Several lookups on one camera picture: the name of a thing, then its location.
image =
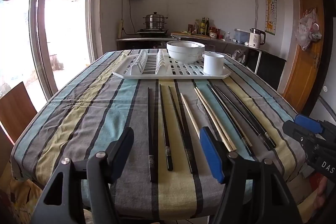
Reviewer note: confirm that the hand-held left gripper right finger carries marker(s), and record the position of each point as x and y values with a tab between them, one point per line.
212	158

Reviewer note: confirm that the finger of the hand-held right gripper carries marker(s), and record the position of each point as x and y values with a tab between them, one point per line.
308	123
296	132

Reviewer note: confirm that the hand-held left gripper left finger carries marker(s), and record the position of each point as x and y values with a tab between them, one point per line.
123	146

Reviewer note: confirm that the white cup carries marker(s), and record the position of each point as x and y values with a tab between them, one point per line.
214	65

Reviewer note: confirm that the person's right hand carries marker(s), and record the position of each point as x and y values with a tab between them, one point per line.
321	192

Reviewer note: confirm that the striped tablecloth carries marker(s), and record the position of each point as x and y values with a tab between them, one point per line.
105	113

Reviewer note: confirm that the wooden door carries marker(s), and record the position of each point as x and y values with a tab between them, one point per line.
302	77

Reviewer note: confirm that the black panel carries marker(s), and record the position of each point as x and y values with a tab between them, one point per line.
270	69

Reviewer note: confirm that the hanging plastic bags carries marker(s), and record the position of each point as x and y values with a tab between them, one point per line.
305	32

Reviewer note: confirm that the white plastic dish rack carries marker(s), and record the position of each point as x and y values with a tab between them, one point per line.
183	71

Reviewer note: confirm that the white electric kettle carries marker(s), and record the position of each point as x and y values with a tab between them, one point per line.
256	39

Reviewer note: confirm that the steel stove stand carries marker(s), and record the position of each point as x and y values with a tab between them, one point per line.
141	40

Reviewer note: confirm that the clear plastic storage box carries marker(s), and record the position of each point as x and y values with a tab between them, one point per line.
241	36

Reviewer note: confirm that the wooden chair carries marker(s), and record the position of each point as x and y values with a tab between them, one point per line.
15	113

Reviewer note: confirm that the beige power strip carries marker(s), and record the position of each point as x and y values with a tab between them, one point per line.
120	29

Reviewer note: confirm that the gas stove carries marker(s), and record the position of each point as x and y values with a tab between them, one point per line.
152	31

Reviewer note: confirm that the sliding glass door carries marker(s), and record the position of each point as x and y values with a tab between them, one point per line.
43	56

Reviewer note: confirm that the red lid jar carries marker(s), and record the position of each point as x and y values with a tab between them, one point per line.
213	33

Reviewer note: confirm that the wooden cutting board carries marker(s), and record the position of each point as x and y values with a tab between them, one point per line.
189	34

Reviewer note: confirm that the steel steamer pot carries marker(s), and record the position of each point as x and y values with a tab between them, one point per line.
155	22

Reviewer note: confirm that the dark glass bottle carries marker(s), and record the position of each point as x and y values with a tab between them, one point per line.
207	27

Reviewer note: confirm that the green glass bottle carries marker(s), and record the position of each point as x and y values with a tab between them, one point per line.
202	27

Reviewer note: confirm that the clear glass bottle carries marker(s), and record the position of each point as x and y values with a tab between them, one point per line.
196	27

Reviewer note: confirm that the giraffe wall poster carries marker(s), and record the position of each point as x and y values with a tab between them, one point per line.
270	14

